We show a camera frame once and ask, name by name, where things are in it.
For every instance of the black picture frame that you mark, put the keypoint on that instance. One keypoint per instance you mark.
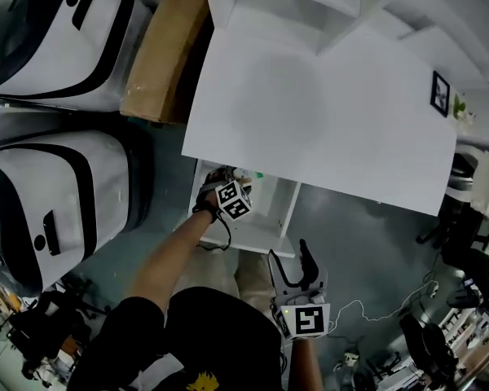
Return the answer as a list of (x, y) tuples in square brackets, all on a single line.
[(440, 94)]

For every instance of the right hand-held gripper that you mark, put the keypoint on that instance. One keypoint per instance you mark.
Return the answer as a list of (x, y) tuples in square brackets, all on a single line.
[(305, 318)]

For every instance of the small potted plant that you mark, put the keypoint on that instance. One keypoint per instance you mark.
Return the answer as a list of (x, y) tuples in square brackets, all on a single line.
[(461, 108)]

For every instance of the person's beige trousers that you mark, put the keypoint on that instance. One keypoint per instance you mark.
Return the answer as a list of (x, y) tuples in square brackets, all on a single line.
[(252, 271)]

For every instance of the person's left forearm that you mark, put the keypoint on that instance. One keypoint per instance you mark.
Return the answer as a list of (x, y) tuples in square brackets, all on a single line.
[(171, 255)]

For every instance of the white desk with hutch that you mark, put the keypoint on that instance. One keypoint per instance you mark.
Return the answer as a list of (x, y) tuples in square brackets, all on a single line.
[(318, 108)]

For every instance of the brown cardboard box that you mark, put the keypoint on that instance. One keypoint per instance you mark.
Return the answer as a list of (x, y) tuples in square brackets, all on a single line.
[(167, 51)]

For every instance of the person's black shirt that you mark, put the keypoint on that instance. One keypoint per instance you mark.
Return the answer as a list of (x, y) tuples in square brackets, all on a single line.
[(195, 340)]

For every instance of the person's left hand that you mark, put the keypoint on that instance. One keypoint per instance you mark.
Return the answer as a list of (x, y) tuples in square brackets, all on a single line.
[(207, 196)]

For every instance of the black chair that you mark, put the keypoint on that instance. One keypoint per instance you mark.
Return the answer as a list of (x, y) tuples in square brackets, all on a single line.
[(460, 218)]

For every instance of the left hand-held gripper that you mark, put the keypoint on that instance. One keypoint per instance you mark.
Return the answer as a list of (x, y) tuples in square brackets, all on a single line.
[(234, 200)]

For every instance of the white and black robot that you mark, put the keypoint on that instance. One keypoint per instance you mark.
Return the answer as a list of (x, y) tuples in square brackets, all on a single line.
[(57, 202), (65, 39)]

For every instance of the white desk drawer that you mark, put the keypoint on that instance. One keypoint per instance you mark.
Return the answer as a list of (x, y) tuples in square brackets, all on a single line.
[(265, 218)]

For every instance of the person's right forearm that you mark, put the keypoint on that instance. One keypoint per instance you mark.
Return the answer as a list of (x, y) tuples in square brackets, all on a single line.
[(305, 365)]

